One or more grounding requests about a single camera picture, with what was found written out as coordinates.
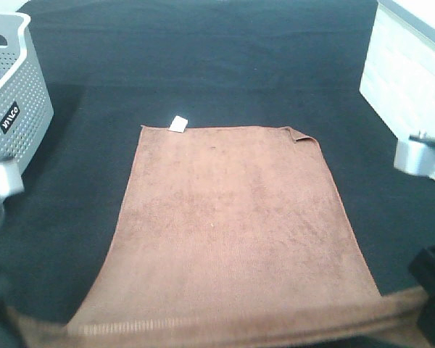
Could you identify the brown microfibre towel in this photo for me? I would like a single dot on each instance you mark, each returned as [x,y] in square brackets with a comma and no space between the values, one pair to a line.
[231,237]

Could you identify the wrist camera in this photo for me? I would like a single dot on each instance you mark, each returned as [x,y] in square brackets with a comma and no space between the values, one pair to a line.
[415,155]
[10,178]

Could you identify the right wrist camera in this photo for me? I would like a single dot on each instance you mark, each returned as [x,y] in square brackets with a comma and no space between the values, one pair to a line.
[415,155]

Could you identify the white plastic basket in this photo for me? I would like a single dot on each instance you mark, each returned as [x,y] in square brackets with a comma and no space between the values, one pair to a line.
[398,78]

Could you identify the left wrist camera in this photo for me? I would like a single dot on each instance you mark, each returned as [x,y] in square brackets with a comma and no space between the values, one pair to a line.
[10,178]

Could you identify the black table cloth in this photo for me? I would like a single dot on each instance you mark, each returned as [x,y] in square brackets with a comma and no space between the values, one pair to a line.
[114,67]

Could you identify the grey perforated plastic basket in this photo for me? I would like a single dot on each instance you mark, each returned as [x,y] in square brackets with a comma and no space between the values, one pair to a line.
[25,105]

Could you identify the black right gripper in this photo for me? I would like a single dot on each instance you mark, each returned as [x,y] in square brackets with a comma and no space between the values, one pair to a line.
[422,268]

